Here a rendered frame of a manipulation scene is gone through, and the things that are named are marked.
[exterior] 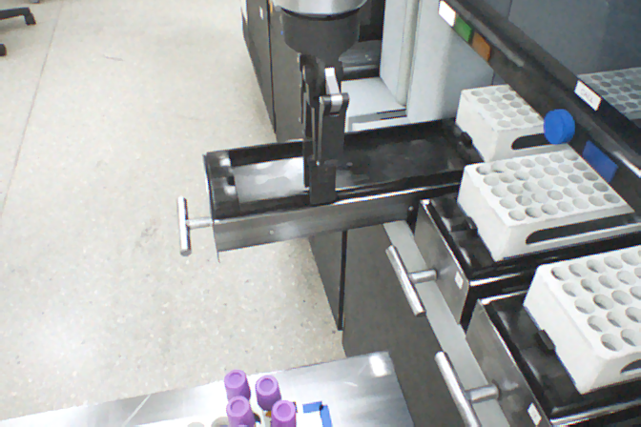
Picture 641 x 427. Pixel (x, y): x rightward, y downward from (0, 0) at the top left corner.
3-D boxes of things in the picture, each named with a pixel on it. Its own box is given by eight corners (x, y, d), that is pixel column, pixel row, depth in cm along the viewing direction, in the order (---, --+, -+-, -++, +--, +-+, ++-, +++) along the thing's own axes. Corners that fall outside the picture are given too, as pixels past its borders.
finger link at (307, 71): (340, 58, 55) (343, 63, 54) (341, 155, 61) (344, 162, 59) (301, 63, 54) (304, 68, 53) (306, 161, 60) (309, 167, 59)
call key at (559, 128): (550, 131, 49) (560, 102, 47) (569, 150, 47) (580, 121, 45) (538, 132, 49) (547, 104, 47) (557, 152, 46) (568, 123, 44)
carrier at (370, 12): (381, 30, 98) (382, -3, 94) (369, 30, 97) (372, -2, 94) (361, 5, 106) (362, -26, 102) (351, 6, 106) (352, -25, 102)
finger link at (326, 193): (335, 150, 61) (337, 154, 60) (333, 196, 66) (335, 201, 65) (308, 153, 60) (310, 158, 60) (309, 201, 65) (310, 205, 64)
